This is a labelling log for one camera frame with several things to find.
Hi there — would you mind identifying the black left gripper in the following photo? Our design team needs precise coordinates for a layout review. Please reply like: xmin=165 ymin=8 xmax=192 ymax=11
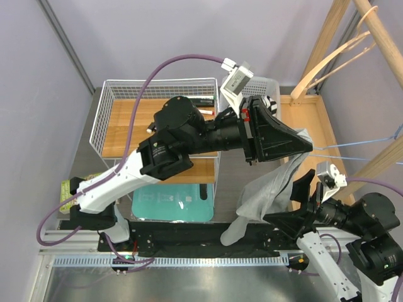
xmin=183 ymin=95 xmax=314 ymax=167

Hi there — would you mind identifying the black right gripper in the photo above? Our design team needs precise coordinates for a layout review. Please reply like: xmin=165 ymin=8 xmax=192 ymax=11
xmin=263 ymin=166 xmax=367 ymax=235

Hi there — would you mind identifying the grey garment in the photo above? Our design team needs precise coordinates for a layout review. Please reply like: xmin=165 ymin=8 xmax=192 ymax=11
xmin=219 ymin=127 xmax=314 ymax=247

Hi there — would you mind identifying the black white striped tank top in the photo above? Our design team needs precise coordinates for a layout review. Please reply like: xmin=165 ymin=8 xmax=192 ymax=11
xmin=262 ymin=96 xmax=278 ymax=117

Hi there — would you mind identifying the blue wire hanger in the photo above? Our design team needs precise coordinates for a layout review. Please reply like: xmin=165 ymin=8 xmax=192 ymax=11
xmin=313 ymin=124 xmax=402 ymax=162

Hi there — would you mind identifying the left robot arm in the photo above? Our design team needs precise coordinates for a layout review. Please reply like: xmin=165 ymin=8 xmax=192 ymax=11
xmin=69 ymin=96 xmax=313 ymax=251

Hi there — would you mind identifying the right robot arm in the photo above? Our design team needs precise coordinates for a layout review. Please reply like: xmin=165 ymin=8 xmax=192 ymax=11
xmin=264 ymin=162 xmax=402 ymax=301

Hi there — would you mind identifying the wooden rack base tray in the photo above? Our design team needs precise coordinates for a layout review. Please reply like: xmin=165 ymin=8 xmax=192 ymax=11
xmin=278 ymin=94 xmax=356 ymax=211

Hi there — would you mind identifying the white plastic basket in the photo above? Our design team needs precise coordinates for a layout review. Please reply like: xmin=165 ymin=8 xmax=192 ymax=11
xmin=217 ymin=76 xmax=280 ymax=112

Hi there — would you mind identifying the teal cutting board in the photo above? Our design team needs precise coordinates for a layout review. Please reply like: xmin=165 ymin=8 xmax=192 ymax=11
xmin=132 ymin=184 xmax=215 ymax=223

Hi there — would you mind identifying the black white marker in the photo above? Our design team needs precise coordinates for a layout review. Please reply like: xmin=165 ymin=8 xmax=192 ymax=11
xmin=147 ymin=122 xmax=156 ymax=133

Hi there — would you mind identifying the green paperback book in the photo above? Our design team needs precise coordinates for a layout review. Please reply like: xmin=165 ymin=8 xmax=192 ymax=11
xmin=59 ymin=173 xmax=100 ymax=215

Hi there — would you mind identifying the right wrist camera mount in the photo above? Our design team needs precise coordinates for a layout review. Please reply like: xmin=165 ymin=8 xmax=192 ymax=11
xmin=316 ymin=161 xmax=347 ymax=203

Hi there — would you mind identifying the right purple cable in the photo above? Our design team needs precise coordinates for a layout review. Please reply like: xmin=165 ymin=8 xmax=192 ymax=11
xmin=298 ymin=176 xmax=403 ymax=277

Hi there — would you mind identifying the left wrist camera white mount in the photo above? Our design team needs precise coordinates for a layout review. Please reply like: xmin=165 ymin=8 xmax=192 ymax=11
xmin=220 ymin=58 xmax=254 ymax=116

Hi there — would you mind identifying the white wire basket shelf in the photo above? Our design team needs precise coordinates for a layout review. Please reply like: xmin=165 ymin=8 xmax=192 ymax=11
xmin=89 ymin=78 xmax=220 ymax=185

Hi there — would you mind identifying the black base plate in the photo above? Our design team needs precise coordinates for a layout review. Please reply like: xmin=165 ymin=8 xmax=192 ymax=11
xmin=59 ymin=220 xmax=303 ymax=255

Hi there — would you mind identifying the wooden clothes rack frame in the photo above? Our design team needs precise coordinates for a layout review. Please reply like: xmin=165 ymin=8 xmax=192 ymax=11
xmin=300 ymin=1 xmax=402 ymax=200

